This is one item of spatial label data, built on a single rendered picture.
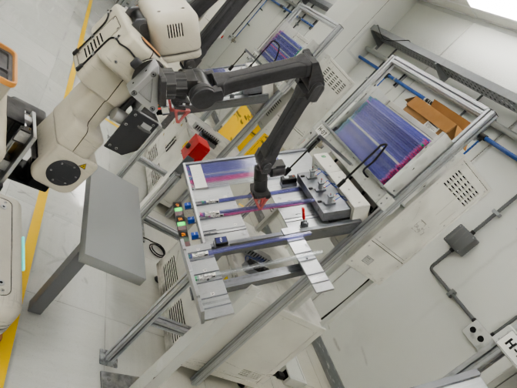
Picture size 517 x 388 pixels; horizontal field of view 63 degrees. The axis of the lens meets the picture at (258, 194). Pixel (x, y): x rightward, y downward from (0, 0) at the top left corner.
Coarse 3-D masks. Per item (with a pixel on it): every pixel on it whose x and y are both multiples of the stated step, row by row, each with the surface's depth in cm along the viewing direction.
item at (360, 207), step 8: (312, 160) 224; (320, 160) 217; (328, 160) 217; (320, 168) 215; (328, 168) 211; (336, 168) 211; (328, 176) 207; (336, 176) 204; (344, 176) 204; (336, 184) 199; (344, 184) 199; (352, 184) 199; (344, 192) 193; (352, 192) 193; (352, 200) 188; (360, 200) 188; (352, 208) 185; (360, 208) 185; (368, 208) 186; (352, 216) 187; (360, 216) 188
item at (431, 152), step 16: (400, 64) 219; (432, 80) 199; (368, 96) 221; (384, 96) 224; (448, 96) 190; (464, 96) 180; (352, 112) 224; (480, 112) 171; (320, 128) 237; (336, 128) 225; (432, 144) 171; (448, 144) 173; (192, 160) 231; (416, 160) 173; (432, 160) 176; (400, 176) 176; (432, 176) 181; (416, 192) 184; (160, 224) 245; (256, 256) 226; (256, 272) 209; (160, 320) 183
